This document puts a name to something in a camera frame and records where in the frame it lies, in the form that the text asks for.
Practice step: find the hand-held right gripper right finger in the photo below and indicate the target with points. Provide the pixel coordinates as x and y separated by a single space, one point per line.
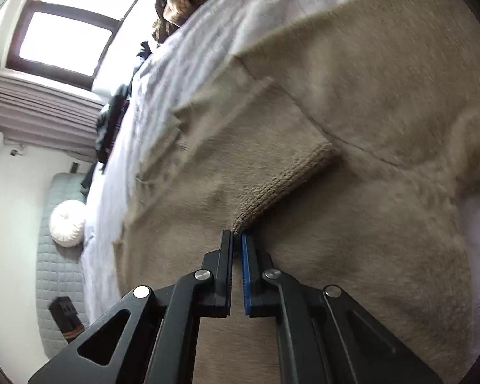
247 280

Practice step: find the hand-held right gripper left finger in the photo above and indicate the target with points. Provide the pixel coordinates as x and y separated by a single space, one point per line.
226 272

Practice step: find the beige knit sweater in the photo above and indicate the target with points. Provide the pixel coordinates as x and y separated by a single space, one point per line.
344 108

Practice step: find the white round cushion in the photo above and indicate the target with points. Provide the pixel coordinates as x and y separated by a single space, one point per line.
67 224

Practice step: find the small black cloth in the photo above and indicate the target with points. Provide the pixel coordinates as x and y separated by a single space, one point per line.
144 50

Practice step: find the white bed sheet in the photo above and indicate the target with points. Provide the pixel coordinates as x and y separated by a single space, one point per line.
208 36

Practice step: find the grey pleated curtain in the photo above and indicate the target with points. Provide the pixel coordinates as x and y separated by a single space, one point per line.
40 108

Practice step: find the brown framed window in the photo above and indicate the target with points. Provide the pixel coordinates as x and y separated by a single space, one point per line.
64 40

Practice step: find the small wall fitting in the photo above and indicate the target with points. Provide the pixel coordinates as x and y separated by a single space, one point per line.
14 152

